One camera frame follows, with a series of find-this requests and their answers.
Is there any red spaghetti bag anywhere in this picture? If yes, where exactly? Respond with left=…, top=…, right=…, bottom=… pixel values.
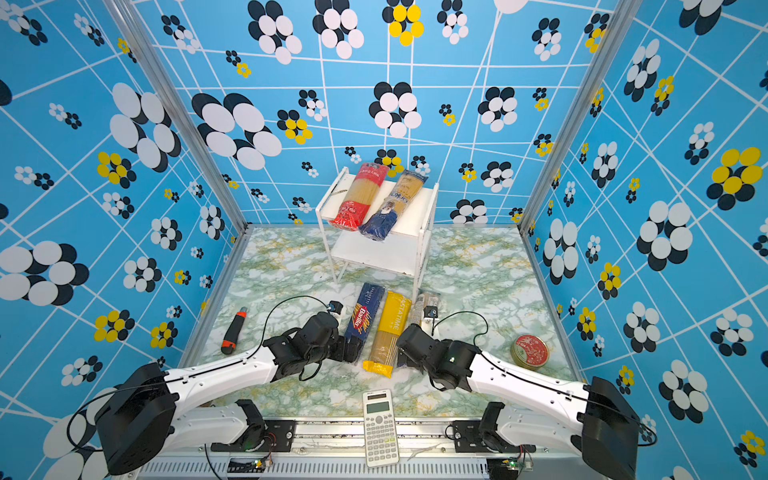
left=330, top=163, right=389, bottom=231

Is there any blue clear spaghetti bag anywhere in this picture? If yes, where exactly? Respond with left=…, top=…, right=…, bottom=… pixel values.
left=359, top=171, right=428, bottom=241

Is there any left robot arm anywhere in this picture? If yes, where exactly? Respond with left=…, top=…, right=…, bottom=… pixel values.
left=95, top=311, right=339, bottom=476

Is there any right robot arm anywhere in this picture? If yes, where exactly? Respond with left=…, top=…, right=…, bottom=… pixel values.
left=397, top=325, right=643, bottom=479

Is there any yellow pasta bag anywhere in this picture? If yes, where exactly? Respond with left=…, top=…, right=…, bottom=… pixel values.
left=363, top=291, right=412, bottom=378

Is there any blue Barilla pasta box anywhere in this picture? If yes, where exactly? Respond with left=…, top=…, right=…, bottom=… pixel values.
left=342, top=283, right=386, bottom=363

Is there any white two-tier shelf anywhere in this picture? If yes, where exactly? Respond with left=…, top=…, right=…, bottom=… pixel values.
left=315, top=168, right=439, bottom=299

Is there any clear grey spaghetti bag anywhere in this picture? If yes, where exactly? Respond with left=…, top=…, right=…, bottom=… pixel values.
left=408, top=291, right=440, bottom=335

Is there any red black utility knife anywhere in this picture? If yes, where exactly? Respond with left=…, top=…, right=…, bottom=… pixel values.
left=220, top=307, right=248, bottom=355

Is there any white calculator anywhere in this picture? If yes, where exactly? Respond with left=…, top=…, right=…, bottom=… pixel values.
left=363, top=390, right=400, bottom=468

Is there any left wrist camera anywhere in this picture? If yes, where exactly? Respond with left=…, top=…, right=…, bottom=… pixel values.
left=327, top=300, right=344, bottom=316

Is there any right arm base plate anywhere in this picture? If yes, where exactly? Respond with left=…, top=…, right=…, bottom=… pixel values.
left=445, top=420, right=537, bottom=456

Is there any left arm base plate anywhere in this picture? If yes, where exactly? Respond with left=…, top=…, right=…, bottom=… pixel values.
left=210, top=419, right=297, bottom=453

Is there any aluminium front rail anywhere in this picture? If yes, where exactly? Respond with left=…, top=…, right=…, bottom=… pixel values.
left=124, top=418, right=638, bottom=479

